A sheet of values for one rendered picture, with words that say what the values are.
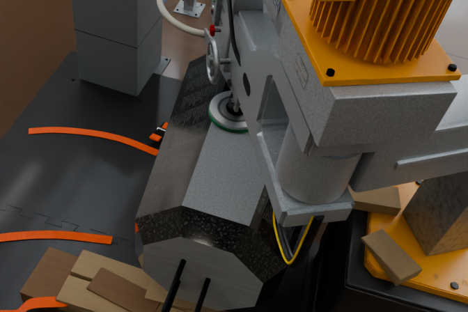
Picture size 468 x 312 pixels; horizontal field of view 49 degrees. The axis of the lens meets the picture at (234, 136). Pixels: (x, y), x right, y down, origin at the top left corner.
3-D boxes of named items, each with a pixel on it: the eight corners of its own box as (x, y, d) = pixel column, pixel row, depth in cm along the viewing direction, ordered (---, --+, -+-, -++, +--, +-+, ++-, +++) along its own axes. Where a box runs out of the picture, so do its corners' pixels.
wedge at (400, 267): (417, 276, 178) (423, 269, 174) (395, 286, 174) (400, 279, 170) (381, 230, 189) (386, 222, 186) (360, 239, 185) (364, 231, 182)
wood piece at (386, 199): (393, 195, 201) (398, 187, 197) (396, 216, 194) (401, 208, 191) (342, 186, 200) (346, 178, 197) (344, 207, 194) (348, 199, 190)
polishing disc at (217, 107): (251, 89, 219) (251, 87, 218) (269, 125, 206) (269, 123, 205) (203, 96, 212) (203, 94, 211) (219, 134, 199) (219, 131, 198)
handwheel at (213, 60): (239, 92, 174) (246, 57, 163) (209, 93, 171) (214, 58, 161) (230, 63, 184) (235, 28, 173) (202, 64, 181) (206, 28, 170)
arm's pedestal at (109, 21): (68, 82, 331) (53, -31, 272) (104, 40, 364) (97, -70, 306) (141, 106, 325) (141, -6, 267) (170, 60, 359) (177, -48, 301)
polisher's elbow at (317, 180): (326, 144, 146) (347, 93, 131) (357, 199, 134) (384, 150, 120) (264, 154, 140) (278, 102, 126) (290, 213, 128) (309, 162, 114)
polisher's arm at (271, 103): (338, 242, 146) (402, 122, 111) (260, 252, 141) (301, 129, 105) (271, 72, 194) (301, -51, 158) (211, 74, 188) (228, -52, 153)
